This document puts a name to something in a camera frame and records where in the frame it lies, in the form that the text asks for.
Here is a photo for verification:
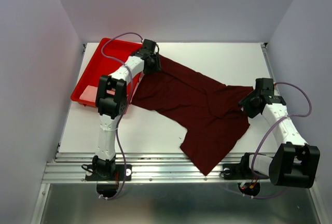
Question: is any dark red t shirt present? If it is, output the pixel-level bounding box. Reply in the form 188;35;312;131
132;57;253;176

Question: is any red plastic tray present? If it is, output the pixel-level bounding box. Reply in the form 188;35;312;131
71;38;142;107

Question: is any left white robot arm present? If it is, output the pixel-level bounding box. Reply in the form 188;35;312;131
92;44;161;179

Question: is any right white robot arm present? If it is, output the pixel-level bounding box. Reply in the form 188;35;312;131
239;89;320;188

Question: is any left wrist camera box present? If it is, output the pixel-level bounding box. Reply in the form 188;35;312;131
142;39;158;53

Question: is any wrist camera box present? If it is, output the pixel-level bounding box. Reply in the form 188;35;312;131
255;78;274;96
142;39;158;53

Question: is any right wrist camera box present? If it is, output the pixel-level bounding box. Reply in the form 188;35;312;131
255;78;274;96

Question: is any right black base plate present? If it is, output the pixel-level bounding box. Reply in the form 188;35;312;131
219;161;270;181

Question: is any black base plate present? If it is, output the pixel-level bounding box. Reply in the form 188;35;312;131
219;161;270;181
81;164;132;181

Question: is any aluminium rail frame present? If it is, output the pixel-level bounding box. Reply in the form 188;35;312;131
31;43;329;223

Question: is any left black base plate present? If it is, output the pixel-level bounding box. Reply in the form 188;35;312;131
81;164;132;181

